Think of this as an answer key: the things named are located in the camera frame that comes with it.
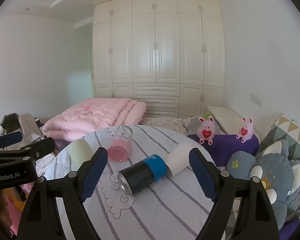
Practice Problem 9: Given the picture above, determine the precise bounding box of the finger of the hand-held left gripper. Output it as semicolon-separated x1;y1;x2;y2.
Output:
0;131;24;151
0;137;56;160

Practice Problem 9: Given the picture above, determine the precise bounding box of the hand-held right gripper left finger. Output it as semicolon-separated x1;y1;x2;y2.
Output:
15;147;108;240

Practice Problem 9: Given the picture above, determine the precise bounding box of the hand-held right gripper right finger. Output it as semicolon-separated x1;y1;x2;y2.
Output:
189;147;280;240

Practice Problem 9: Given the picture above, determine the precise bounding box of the pale green cup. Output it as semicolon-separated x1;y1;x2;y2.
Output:
68;139;93;172

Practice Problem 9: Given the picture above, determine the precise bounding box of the white cup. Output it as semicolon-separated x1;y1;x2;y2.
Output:
165;141;194;177

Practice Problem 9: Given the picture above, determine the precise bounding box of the pink glass bottle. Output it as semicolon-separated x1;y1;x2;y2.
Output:
107;125;133;162

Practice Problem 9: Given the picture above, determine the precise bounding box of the dark can with blue band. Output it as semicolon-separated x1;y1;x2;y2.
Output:
117;154;169;195

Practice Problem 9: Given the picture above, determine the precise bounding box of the grey and white jacket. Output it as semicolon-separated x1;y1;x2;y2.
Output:
0;112;47;150

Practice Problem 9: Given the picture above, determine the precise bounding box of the purple pillow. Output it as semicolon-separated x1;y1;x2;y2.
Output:
187;132;260;168

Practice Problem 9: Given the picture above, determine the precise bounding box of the blue cushion with yellow paw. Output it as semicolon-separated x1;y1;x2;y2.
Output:
226;151;257;180

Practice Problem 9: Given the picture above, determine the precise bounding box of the pink printed cloth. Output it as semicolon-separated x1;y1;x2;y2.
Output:
0;182;34;240

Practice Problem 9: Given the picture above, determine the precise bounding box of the pink bunny plush toy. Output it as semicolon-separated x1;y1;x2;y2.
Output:
196;115;217;145
236;117;254;143

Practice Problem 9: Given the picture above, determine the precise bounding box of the small grey plush toy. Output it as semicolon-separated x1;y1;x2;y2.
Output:
185;116;203;137

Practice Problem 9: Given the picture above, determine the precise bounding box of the pink quilt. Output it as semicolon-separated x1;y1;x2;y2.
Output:
42;97;147;143

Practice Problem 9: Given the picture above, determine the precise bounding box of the white headboard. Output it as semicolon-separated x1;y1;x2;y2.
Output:
206;105;262;139

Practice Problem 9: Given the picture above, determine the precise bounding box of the heart print bed sheet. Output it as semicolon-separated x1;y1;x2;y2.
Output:
140;116;190;135

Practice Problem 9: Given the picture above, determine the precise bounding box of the grey plush animal toy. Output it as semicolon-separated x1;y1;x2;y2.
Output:
249;139;300;233

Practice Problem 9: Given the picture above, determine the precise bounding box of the triangle patterned pillow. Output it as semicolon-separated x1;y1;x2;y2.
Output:
259;115;300;155

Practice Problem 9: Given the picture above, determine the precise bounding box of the cream wardrobe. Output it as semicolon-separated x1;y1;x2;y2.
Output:
92;0;225;119

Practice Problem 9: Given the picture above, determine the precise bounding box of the white wall switch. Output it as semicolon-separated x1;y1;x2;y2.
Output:
250;93;263;107

